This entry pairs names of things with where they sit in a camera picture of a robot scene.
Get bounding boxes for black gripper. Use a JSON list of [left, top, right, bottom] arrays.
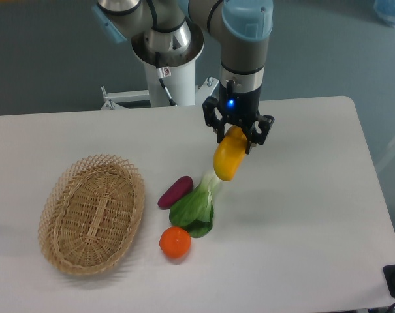
[[202, 85, 275, 155]]

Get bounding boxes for yellow mango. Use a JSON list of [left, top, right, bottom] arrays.
[[213, 126, 247, 181]]

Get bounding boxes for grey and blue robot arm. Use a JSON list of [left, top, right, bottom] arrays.
[[93, 1, 274, 151]]

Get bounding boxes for purple sweet potato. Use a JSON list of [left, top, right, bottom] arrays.
[[157, 176, 193, 209]]

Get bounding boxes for green bok choy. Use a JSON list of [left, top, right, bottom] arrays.
[[169, 171, 221, 238]]

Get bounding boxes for orange fruit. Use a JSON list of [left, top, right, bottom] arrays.
[[159, 226, 191, 259]]

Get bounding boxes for oval wicker basket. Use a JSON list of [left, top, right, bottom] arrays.
[[38, 155, 145, 275]]

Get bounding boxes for blue bag in background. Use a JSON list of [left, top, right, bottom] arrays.
[[373, 0, 395, 28]]

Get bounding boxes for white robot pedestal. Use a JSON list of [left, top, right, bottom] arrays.
[[101, 19, 219, 110]]

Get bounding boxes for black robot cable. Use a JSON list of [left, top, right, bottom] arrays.
[[154, 51, 178, 107]]

